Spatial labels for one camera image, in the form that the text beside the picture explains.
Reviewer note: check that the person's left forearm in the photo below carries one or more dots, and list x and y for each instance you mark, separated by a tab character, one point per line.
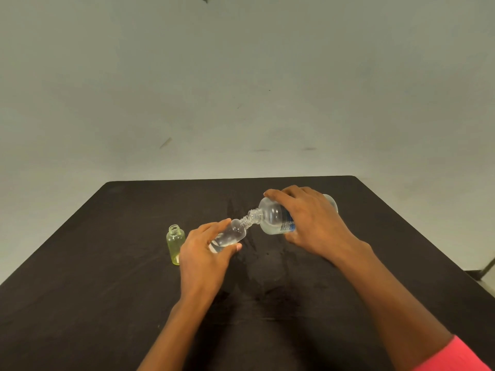
174	336

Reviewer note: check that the person's right forearm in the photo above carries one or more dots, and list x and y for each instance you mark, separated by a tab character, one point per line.
390	305

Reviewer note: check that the person's left hand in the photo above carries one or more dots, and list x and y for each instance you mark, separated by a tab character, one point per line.
200	262

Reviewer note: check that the person's right thumb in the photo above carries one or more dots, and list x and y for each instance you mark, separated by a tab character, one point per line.
290	237

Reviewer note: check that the pink sleeve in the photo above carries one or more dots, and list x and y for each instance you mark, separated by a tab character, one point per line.
454	357

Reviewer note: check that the large clear water bottle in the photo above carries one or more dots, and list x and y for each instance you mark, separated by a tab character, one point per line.
272	218

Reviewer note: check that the person's right middle finger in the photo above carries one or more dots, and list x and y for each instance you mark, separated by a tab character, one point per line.
299	188

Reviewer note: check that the person's right hand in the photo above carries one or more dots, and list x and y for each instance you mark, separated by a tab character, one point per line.
315	224

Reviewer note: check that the dark metal stand leg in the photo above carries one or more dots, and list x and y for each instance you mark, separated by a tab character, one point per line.
481	271

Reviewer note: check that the person's left thumb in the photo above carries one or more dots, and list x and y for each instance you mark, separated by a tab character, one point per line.
228	251

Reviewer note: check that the small clear plastic bottle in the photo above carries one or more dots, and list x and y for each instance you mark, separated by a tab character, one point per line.
231	236

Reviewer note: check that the small yellow-green plastic bottle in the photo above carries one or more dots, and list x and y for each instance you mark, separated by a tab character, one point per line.
175	244

